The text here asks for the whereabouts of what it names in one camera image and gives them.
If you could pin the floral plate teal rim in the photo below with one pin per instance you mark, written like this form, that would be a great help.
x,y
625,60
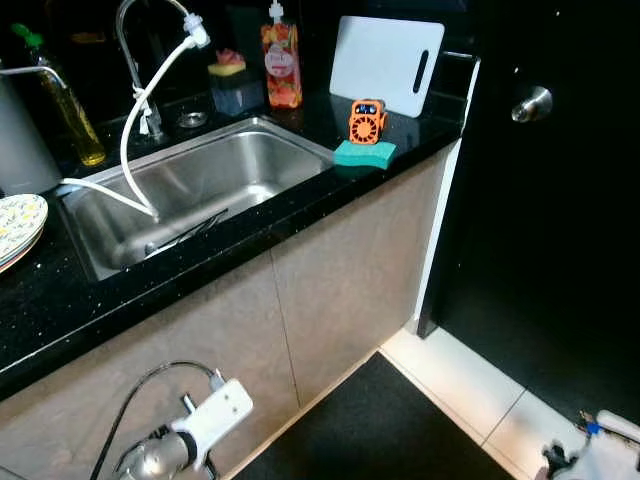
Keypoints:
x,y
20,220

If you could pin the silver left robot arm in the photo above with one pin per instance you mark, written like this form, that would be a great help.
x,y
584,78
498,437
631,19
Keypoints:
x,y
150,458

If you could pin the black door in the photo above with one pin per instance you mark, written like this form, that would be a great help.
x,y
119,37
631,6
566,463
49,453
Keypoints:
x,y
560,220

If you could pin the steel door knob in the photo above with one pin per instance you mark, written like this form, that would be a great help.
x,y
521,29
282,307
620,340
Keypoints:
x,y
532,103

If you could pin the green sponge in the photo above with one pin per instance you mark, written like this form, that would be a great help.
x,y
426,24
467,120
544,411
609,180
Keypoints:
x,y
365,154

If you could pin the orange handheld fan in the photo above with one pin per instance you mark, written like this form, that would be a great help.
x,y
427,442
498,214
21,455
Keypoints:
x,y
367,122

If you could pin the white cutting board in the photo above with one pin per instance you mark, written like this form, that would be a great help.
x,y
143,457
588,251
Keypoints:
x,y
385,62

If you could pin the black floor mat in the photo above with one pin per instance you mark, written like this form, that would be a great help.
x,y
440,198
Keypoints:
x,y
370,430

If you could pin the orange dish soap bottle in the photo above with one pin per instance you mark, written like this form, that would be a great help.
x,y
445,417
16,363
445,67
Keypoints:
x,y
282,65

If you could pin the stainless steel sink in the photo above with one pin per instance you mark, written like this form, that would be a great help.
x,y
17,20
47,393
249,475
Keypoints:
x,y
220,170

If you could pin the dark sponge holder box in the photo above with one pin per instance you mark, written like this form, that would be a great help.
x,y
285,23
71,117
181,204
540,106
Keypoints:
x,y
238,95

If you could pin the beige cabinet front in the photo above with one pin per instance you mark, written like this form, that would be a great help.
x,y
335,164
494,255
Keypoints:
x,y
200,330

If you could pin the pink yellow sponge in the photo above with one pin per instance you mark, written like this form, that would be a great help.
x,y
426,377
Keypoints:
x,y
227,62

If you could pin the round steel countertop cap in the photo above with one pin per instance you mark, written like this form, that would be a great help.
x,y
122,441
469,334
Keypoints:
x,y
192,119

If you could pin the chrome faucet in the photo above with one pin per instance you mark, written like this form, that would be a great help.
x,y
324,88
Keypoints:
x,y
130,60

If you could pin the yellow oil bottle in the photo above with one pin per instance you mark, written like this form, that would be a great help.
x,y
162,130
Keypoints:
x,y
75,125

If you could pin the plate with brown rim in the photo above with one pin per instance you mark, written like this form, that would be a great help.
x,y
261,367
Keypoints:
x,y
25,255

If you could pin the grey thermos jug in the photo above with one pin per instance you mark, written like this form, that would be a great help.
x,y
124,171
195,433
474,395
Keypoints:
x,y
20,140

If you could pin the slim curved metal spout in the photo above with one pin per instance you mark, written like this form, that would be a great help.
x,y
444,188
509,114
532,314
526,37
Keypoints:
x,y
30,70

